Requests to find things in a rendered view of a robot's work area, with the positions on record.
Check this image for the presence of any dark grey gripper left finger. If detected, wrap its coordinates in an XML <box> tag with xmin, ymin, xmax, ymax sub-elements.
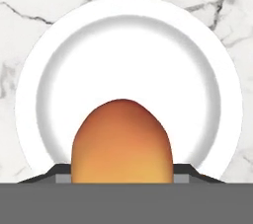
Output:
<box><xmin>18</xmin><ymin>163</ymin><xmax>73</xmax><ymax>185</ymax></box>

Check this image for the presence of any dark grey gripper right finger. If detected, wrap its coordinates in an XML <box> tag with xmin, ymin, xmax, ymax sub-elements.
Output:
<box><xmin>172</xmin><ymin>163</ymin><xmax>226</xmax><ymax>185</ymax></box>

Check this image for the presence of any white round plate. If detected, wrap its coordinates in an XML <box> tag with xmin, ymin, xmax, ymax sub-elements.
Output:
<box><xmin>14</xmin><ymin>0</ymin><xmax>244</xmax><ymax>181</ymax></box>

